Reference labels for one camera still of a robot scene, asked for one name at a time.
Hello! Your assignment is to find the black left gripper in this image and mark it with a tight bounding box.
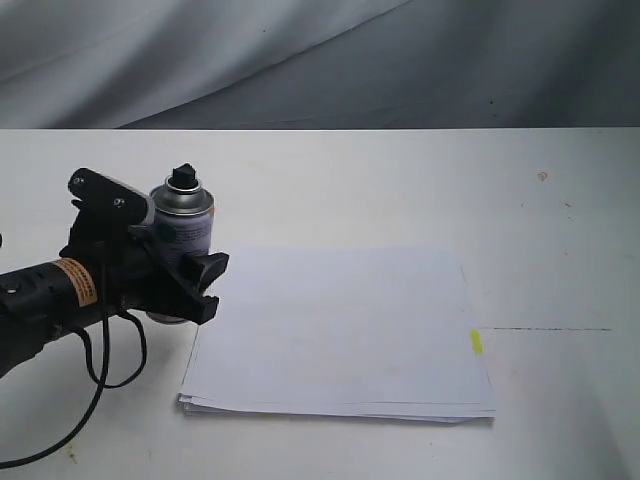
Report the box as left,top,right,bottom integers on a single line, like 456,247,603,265
60,209,230,325

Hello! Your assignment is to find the white spray paint can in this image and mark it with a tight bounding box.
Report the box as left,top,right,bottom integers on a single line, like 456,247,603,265
148,162,218,325

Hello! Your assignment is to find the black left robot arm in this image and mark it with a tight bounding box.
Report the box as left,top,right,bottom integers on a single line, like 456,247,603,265
1,212,229,374

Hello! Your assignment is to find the white paper stack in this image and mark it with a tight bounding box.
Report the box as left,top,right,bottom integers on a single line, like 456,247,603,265
179,247,496,422

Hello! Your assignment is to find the grey backdrop cloth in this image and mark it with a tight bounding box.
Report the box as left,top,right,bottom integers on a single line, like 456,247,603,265
1,1,639,129

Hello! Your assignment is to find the yellow tape marker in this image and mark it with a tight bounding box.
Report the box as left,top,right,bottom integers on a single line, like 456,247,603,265
470,330,484,355

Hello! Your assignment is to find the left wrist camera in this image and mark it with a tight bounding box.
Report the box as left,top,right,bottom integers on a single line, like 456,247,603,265
68,168,155,227

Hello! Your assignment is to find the black left camera cable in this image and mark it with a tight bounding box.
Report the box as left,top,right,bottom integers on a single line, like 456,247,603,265
0,239,149,470

